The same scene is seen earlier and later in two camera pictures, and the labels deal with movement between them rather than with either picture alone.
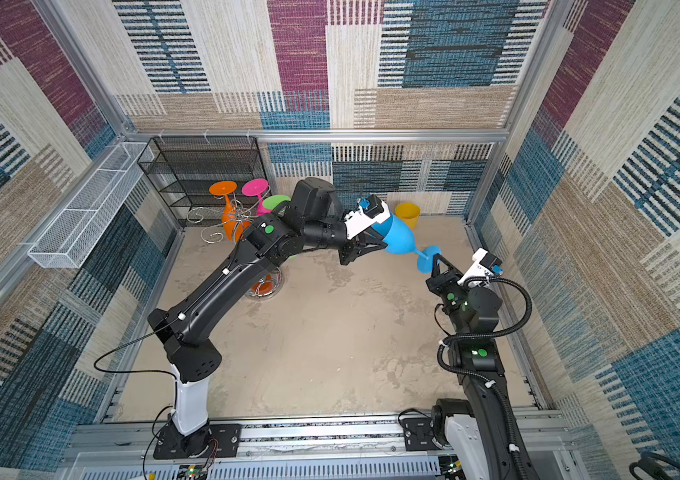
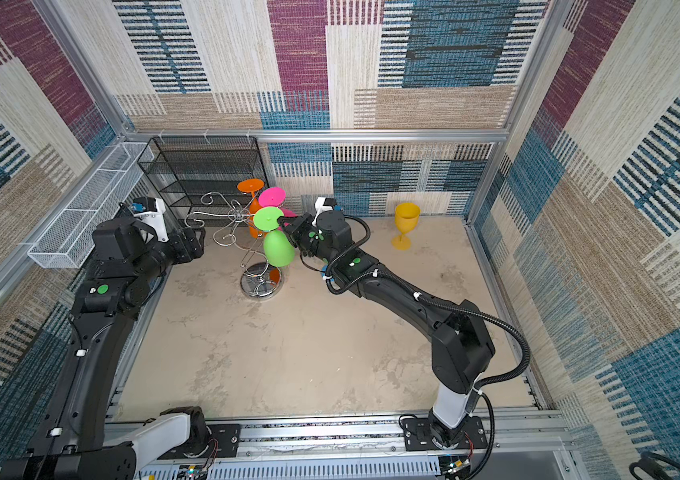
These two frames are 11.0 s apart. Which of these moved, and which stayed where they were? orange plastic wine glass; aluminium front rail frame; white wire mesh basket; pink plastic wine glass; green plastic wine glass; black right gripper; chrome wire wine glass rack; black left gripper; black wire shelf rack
Moved: orange plastic wine glass; black right gripper; green plastic wine glass; black left gripper; pink plastic wine glass
Stayed: aluminium front rail frame; chrome wire wine glass rack; black wire shelf rack; white wire mesh basket
